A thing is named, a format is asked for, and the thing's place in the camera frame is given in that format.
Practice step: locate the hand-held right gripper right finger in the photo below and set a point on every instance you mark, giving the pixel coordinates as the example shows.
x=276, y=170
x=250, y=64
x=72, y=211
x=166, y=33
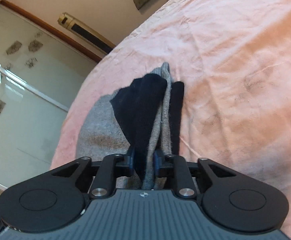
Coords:
x=157, y=163

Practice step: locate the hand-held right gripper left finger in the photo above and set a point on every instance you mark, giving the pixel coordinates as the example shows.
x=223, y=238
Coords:
x=133, y=162

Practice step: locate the black and grey small garment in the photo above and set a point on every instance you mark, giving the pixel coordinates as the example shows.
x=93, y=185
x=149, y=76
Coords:
x=140, y=110

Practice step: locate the frosted glass flower-print wardrobe door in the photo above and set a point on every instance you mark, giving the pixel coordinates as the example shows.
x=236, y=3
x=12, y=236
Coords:
x=23, y=117

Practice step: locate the pink bed sheet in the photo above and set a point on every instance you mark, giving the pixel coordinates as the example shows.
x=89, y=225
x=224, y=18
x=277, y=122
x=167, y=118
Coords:
x=235, y=55

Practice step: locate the gold standing air conditioner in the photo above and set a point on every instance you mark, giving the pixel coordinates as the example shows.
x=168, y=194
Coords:
x=90, y=33

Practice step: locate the brown wooden wardrobe frame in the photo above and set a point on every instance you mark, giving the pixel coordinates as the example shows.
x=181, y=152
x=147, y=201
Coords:
x=48, y=27

